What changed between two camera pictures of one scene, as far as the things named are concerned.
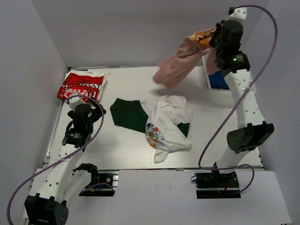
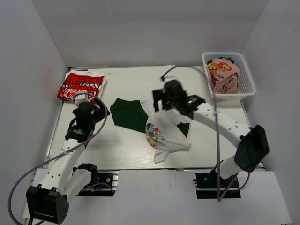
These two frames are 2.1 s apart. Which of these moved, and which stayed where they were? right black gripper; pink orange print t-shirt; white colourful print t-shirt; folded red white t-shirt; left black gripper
Moved: pink orange print t-shirt; right black gripper
Stayed: left black gripper; folded red white t-shirt; white colourful print t-shirt
